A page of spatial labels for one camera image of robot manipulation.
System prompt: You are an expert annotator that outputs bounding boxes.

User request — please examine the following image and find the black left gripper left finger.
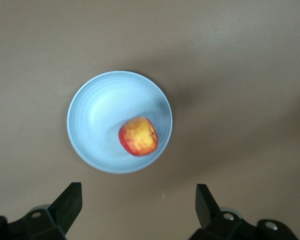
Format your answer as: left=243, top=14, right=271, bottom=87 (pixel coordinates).
left=0, top=182, right=83, bottom=240

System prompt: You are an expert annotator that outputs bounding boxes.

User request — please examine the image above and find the brown table cover cloth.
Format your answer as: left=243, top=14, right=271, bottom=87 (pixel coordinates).
left=0, top=0, right=300, bottom=240

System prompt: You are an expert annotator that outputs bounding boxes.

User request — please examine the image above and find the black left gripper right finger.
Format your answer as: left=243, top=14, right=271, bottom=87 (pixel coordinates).
left=188, top=184, right=300, bottom=240

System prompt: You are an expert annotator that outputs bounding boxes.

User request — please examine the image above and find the red yellow apple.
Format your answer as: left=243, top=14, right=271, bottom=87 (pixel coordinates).
left=118, top=116, right=159, bottom=157

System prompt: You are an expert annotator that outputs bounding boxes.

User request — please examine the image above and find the light blue round plate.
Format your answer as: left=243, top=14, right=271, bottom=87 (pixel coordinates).
left=66, top=70, right=174, bottom=175

